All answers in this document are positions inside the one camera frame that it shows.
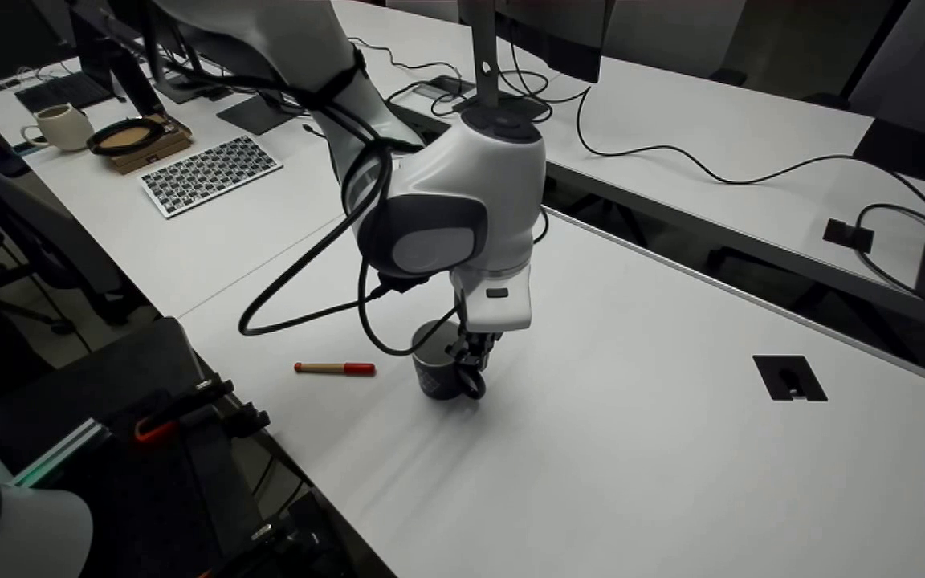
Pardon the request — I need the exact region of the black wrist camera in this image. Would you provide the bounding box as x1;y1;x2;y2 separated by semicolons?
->
372;266;458;315

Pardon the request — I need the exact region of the black rectangular desk hub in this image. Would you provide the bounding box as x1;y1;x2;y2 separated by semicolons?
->
820;215;879;256

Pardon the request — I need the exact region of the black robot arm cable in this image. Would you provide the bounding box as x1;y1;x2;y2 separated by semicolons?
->
233;40;465;360

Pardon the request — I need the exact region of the grey aluminium rail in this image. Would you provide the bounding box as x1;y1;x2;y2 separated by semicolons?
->
5;414;109;493

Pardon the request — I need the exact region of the black office chair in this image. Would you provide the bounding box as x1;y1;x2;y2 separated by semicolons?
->
0;142;141;330

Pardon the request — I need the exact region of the black round plate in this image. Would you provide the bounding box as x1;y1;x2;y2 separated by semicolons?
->
86;115;174;161

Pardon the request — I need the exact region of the black desk pad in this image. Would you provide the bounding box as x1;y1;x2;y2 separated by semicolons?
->
213;89;303;142
13;69;112;115

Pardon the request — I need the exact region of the black square desk port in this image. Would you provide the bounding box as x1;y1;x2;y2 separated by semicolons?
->
750;353;832;408

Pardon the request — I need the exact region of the red and tan marker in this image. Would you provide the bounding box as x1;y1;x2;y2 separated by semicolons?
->
293;360;379;383

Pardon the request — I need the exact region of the grey monitor with stand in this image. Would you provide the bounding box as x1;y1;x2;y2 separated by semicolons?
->
845;0;925;322

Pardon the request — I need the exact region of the dark patterned mug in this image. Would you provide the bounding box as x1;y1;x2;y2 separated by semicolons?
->
409;318;491;405

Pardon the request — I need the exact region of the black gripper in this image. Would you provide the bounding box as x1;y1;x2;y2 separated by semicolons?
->
451;324;503;399

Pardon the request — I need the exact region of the grey office chair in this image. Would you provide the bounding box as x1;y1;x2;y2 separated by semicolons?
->
598;0;750;79

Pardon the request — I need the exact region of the grey desk cable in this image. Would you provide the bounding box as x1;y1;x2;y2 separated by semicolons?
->
571;87;875;193

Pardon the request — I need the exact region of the checkerboard calibration board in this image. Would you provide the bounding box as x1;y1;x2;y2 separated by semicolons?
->
134;130;286;223

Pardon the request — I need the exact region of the dark monitor with pole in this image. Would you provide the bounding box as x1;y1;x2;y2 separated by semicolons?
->
458;0;606;110

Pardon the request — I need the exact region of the cream mug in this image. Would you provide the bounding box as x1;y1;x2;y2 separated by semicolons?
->
33;99;95;157

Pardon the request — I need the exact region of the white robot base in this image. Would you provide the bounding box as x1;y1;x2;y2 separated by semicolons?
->
0;399;95;578

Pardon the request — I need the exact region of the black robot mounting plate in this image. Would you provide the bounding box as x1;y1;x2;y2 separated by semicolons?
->
0;315;304;578

